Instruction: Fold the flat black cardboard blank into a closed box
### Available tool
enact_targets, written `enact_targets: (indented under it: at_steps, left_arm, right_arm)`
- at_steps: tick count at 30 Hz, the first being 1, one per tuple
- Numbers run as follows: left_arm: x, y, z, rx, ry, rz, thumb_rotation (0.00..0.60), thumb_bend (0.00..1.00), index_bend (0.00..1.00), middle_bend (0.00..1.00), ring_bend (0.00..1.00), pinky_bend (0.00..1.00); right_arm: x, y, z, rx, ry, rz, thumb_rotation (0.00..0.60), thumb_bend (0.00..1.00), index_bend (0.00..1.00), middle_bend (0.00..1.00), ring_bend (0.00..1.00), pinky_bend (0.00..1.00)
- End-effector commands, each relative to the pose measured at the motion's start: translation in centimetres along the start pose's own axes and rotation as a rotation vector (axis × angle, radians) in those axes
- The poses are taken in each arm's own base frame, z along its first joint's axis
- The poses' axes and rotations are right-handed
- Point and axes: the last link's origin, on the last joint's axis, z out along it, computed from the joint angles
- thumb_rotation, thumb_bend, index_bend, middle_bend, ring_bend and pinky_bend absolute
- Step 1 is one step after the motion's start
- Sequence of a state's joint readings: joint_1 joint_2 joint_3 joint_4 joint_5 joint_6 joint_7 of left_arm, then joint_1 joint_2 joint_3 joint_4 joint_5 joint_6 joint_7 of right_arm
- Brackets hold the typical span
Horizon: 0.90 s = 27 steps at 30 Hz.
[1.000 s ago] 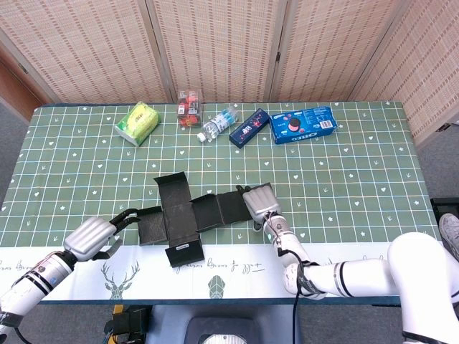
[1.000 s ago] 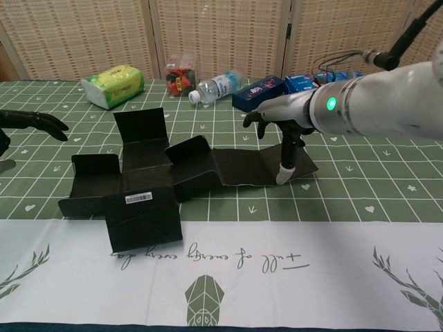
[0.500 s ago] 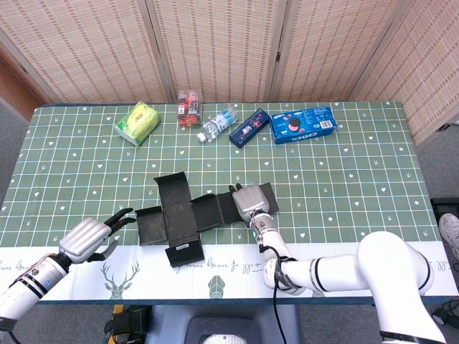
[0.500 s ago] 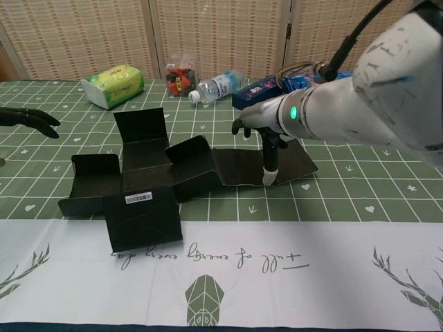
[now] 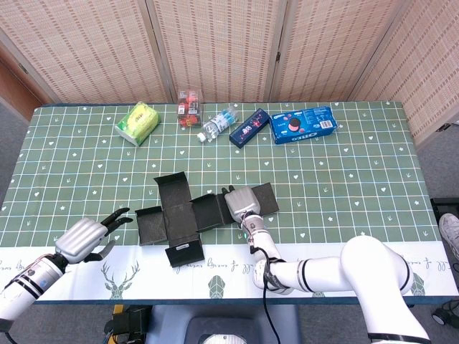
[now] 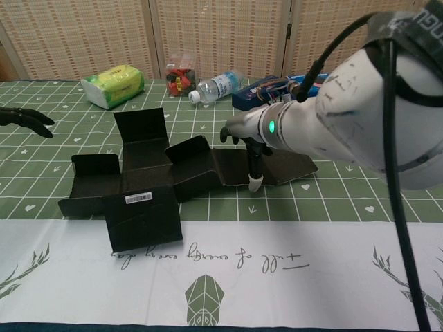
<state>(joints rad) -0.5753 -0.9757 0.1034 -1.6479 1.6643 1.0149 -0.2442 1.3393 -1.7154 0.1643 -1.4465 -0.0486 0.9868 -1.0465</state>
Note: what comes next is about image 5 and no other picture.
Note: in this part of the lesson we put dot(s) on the green tissue pack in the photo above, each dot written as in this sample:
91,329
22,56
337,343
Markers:
138,122

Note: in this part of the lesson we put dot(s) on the black paper box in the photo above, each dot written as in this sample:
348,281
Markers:
179,218

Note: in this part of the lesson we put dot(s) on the clear plastic water bottle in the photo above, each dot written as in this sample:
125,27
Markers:
217,125

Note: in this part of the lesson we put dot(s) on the dark blue slim box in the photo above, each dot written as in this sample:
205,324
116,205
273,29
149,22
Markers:
249,128

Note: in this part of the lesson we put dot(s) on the blue Oreo cookie package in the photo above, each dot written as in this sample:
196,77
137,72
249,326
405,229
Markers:
303,124

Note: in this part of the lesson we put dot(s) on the brown wooden door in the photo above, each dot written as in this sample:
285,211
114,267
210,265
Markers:
16,89

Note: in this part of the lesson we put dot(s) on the red snack package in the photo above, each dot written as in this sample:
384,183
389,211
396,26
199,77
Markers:
190,111

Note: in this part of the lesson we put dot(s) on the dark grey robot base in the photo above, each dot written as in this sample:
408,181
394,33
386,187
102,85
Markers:
226,322

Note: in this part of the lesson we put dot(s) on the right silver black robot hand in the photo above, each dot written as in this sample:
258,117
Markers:
242,204

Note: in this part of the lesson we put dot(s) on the black device under table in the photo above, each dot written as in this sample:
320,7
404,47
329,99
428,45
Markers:
129,322

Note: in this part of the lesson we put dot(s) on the green grid tablecloth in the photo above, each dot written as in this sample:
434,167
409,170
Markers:
358,172

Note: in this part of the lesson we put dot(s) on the white sneaker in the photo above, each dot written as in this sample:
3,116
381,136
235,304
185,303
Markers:
451,233

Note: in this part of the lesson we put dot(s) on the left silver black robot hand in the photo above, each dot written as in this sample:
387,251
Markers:
79,238

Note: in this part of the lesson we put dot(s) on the black caster wheel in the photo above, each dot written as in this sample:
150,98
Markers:
440,316

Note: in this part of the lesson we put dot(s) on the black plastic tray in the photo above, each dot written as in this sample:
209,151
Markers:
443,205

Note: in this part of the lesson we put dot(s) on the bamboo folding screen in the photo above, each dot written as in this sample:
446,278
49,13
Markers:
215,43

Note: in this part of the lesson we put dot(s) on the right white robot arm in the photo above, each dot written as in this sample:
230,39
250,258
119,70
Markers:
322,272

